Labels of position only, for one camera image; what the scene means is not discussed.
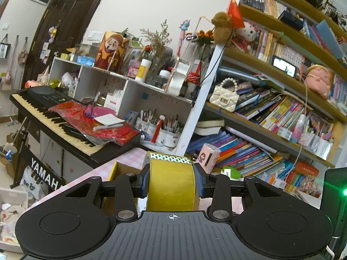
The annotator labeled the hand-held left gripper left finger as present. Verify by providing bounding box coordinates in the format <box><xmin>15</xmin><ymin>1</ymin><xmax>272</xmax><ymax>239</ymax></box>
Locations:
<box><xmin>58</xmin><ymin>166</ymin><xmax>150</xmax><ymax>222</ymax></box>

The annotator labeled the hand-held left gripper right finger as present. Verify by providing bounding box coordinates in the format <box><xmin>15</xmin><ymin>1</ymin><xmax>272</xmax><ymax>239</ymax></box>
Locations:
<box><xmin>193</xmin><ymin>165</ymin><xmax>284</xmax><ymax>222</ymax></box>

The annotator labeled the yellow tape roll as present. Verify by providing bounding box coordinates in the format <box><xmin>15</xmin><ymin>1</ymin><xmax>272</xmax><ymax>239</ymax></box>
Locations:
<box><xmin>137</xmin><ymin>151</ymin><xmax>201</xmax><ymax>212</ymax></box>

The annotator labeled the yellow cardboard box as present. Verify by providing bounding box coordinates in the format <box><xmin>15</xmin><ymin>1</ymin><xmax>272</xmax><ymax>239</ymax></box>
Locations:
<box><xmin>103</xmin><ymin>161</ymin><xmax>147</xmax><ymax>216</ymax></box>

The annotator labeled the white jar green lid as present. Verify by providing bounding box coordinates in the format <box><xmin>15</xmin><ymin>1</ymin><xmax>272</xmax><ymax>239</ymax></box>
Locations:
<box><xmin>220</xmin><ymin>165</ymin><xmax>242</xmax><ymax>181</ymax></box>

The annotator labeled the white brush cup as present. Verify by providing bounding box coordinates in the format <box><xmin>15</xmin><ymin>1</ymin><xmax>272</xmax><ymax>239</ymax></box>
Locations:
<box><xmin>149</xmin><ymin>122</ymin><xmax>167</xmax><ymax>145</ymax></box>
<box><xmin>135</xmin><ymin>110</ymin><xmax>153</xmax><ymax>139</ymax></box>
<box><xmin>164</xmin><ymin>115</ymin><xmax>183</xmax><ymax>149</ymax></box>

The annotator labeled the wooden bookshelf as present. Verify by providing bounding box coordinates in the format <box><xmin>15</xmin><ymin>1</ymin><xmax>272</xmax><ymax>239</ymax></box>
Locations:
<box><xmin>176</xmin><ymin>0</ymin><xmax>347</xmax><ymax>203</ymax></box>

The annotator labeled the red patterned cloth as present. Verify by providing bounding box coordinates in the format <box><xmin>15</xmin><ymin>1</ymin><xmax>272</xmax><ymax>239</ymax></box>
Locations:
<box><xmin>49</xmin><ymin>100</ymin><xmax>141</xmax><ymax>145</ymax></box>

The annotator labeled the stack of thin picture books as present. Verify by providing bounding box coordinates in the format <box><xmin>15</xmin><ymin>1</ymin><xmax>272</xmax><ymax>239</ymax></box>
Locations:
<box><xmin>187</xmin><ymin>131</ymin><xmax>296</xmax><ymax>179</ymax></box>

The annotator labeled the thick cream-edged book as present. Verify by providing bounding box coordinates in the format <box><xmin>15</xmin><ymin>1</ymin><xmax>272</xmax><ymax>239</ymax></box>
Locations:
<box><xmin>194</xmin><ymin>119</ymin><xmax>225</xmax><ymax>136</ymax></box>

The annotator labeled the red tassel ornament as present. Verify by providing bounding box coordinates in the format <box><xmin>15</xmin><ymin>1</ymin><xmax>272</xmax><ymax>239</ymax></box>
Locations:
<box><xmin>151</xmin><ymin>115</ymin><xmax>166</xmax><ymax>145</ymax></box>

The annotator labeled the white notebook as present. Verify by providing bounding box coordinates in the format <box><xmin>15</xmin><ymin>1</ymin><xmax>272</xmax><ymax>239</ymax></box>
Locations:
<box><xmin>93</xmin><ymin>114</ymin><xmax>126</xmax><ymax>130</ymax></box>

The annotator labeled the magenta cloth pouch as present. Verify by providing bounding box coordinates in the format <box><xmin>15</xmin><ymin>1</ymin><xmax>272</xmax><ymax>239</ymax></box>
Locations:
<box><xmin>84</xmin><ymin>104</ymin><xmax>120</xmax><ymax>118</ymax></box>

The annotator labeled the white carton red print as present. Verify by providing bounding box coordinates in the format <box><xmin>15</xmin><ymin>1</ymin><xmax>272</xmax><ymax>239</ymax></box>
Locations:
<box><xmin>104</xmin><ymin>91</ymin><xmax>123</xmax><ymax>114</ymax></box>

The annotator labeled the white cubby shelf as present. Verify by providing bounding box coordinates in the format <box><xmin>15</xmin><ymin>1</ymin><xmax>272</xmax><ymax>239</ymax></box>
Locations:
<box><xmin>49</xmin><ymin>56</ymin><xmax>196</xmax><ymax>155</ymax></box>

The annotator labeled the pile of slanted paperback books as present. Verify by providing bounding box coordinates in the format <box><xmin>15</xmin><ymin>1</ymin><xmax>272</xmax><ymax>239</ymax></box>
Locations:
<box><xmin>236</xmin><ymin>87</ymin><xmax>337</xmax><ymax>141</ymax></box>

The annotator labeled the large white tape roll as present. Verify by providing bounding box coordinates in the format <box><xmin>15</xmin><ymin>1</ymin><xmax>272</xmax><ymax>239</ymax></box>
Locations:
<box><xmin>168</xmin><ymin>58</ymin><xmax>190</xmax><ymax>96</ymax></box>

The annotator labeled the black keyboard stand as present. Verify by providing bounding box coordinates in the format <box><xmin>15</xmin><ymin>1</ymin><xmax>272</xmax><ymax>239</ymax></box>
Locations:
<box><xmin>9</xmin><ymin>115</ymin><xmax>67</xmax><ymax>194</ymax></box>

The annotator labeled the clear jar white lid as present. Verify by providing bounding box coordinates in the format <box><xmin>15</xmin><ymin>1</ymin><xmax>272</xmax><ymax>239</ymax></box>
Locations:
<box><xmin>157</xmin><ymin>70</ymin><xmax>171</xmax><ymax>88</ymax></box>

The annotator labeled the white bottle yellow label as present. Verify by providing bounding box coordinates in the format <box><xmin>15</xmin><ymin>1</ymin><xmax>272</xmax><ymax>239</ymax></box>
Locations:
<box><xmin>135</xmin><ymin>59</ymin><xmax>152</xmax><ymax>83</ymax></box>

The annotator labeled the white printed shopping bag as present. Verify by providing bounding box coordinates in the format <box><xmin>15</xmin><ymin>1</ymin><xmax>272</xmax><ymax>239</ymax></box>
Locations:
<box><xmin>20</xmin><ymin>165</ymin><xmax>49</xmax><ymax>201</ymax></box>

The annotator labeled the small pink box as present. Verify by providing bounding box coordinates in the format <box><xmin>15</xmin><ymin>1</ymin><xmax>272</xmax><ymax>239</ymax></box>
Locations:
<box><xmin>127</xmin><ymin>60</ymin><xmax>141</xmax><ymax>77</ymax></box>

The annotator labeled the pink plush head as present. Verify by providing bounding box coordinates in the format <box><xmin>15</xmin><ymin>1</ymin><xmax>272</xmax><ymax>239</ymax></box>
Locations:
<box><xmin>305</xmin><ymin>64</ymin><xmax>334</xmax><ymax>99</ymax></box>

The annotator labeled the crumpled white plastic bag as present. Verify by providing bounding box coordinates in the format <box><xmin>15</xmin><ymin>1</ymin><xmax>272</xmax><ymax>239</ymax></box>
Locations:
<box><xmin>62</xmin><ymin>72</ymin><xmax>75</xmax><ymax>87</ymax></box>

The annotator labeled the white floor basket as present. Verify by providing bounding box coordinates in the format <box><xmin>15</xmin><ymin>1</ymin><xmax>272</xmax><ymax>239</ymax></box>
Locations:
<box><xmin>0</xmin><ymin>188</ymin><xmax>29</xmax><ymax>252</ymax></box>

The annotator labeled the fortune god paper box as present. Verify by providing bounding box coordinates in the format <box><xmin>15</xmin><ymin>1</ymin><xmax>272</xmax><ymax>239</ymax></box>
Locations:
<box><xmin>93</xmin><ymin>31</ymin><xmax>129</xmax><ymax>73</ymax></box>

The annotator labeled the blue tissue pack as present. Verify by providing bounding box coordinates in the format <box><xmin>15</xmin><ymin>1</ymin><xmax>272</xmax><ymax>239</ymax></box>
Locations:
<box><xmin>77</xmin><ymin>55</ymin><xmax>95</xmax><ymax>66</ymax></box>

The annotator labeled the smartphone with lit screen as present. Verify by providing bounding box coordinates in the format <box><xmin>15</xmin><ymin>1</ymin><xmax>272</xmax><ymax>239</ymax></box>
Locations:
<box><xmin>272</xmin><ymin>55</ymin><xmax>297</xmax><ymax>78</ymax></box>

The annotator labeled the black electronic keyboard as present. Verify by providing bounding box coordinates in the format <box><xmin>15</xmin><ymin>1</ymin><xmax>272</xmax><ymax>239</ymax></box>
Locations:
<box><xmin>9</xmin><ymin>85</ymin><xmax>143</xmax><ymax>168</ymax></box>

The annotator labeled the dried flower bunch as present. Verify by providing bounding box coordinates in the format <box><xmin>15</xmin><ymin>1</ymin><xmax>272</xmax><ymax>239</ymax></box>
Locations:
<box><xmin>139</xmin><ymin>19</ymin><xmax>170</xmax><ymax>60</ymax></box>

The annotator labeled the orange flower bouquet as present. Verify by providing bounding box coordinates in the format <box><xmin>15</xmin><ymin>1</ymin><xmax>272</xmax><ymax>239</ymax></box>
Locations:
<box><xmin>196</xmin><ymin>29</ymin><xmax>214</xmax><ymax>60</ymax></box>

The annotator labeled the row of upright comic books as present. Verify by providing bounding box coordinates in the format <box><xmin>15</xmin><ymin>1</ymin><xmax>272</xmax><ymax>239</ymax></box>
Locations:
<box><xmin>251</xmin><ymin>30</ymin><xmax>308</xmax><ymax>72</ymax></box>

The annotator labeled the brown plush bear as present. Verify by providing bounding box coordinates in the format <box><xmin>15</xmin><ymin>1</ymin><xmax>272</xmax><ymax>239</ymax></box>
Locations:
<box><xmin>211</xmin><ymin>11</ymin><xmax>235</xmax><ymax>45</ymax></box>

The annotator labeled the pink unicorn pen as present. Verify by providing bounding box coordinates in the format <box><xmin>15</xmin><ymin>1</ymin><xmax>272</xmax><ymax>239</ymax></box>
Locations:
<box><xmin>176</xmin><ymin>19</ymin><xmax>191</xmax><ymax>59</ymax></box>

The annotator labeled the white cat plush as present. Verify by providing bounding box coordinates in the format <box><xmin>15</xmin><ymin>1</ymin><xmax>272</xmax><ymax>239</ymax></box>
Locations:
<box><xmin>233</xmin><ymin>22</ymin><xmax>258</xmax><ymax>52</ymax></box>

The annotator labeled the small red flag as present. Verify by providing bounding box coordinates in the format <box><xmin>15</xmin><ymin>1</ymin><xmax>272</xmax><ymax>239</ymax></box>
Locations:
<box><xmin>226</xmin><ymin>0</ymin><xmax>246</xmax><ymax>29</ymax></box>

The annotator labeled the pink hanging bag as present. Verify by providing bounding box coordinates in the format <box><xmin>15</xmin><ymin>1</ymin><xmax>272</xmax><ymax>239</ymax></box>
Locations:
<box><xmin>18</xmin><ymin>36</ymin><xmax>29</xmax><ymax>65</ymax></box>

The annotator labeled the plush charm on door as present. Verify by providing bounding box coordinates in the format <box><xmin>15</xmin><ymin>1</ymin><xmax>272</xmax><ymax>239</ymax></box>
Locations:
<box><xmin>48</xmin><ymin>26</ymin><xmax>59</xmax><ymax>44</ymax></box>

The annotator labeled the black rectangular box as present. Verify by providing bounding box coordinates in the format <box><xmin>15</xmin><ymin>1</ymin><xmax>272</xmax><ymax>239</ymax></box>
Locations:
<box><xmin>278</xmin><ymin>10</ymin><xmax>304</xmax><ymax>31</ymax></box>

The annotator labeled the dark wooden door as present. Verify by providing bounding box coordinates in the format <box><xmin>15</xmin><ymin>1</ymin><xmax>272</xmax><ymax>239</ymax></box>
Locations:
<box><xmin>22</xmin><ymin>0</ymin><xmax>116</xmax><ymax>87</ymax></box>

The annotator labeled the clear hanging tote bag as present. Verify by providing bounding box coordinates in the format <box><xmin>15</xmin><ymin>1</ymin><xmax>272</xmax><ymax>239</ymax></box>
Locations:
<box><xmin>0</xmin><ymin>34</ymin><xmax>12</xmax><ymax>59</ymax></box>

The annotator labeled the cream quilted handbag pearl handle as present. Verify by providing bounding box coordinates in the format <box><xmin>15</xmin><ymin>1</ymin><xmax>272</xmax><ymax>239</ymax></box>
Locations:
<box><xmin>209</xmin><ymin>77</ymin><xmax>240</xmax><ymax>113</ymax></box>

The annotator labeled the white light switch panel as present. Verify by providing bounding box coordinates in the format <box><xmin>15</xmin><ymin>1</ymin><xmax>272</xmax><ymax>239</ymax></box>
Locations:
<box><xmin>88</xmin><ymin>30</ymin><xmax>105</xmax><ymax>42</ymax></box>

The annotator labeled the small pink strap bag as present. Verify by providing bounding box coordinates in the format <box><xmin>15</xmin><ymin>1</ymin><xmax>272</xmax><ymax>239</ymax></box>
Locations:
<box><xmin>1</xmin><ymin>36</ymin><xmax>18</xmax><ymax>90</ymax></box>

